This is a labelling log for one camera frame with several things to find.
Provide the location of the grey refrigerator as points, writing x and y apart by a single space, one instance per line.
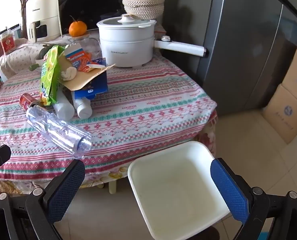
238 42

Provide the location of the white electric pot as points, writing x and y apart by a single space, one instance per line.
123 50

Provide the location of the woven lidded basket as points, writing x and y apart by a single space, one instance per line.
143 5

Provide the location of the small green vegetable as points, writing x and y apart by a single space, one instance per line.
34 67

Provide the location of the orange mandarin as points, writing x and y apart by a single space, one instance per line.
77 28

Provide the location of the clear plastic bottle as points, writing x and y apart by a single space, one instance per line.
56 127

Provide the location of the white table leg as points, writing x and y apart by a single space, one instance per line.
112 187

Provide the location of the cream air fryer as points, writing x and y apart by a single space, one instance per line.
43 7

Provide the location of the white plastic bottle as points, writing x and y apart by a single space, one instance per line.
83 107
63 107

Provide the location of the red drink can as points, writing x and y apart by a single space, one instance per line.
26 99

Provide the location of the glass teapot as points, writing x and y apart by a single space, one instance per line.
88 43

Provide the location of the cardboard box with logo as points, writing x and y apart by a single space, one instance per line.
281 115

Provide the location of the floral cushion cloth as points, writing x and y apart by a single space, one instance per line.
21 55

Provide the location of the beige paper snack bag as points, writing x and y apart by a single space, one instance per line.
86 78

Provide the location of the white tissue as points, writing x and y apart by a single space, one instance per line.
68 73

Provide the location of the blue wrapper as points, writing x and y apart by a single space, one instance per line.
98 62

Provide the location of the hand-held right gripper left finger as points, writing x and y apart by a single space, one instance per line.
66 187

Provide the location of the green snack bag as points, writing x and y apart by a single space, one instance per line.
47 77

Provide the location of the small blue white carton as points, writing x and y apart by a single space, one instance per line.
74 53

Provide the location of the dried branches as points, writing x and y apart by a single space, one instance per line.
22 2

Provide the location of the orange red packet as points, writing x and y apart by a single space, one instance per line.
83 62

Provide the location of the dark green pumpkin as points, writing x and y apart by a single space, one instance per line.
44 52

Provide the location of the white pot lid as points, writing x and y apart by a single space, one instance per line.
126 22

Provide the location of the black microwave oven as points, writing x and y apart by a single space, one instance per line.
101 0

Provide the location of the blue biscuit box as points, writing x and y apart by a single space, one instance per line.
98 83

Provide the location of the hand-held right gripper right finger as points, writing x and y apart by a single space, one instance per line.
228 192

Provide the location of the white bowl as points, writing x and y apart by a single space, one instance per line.
38 61

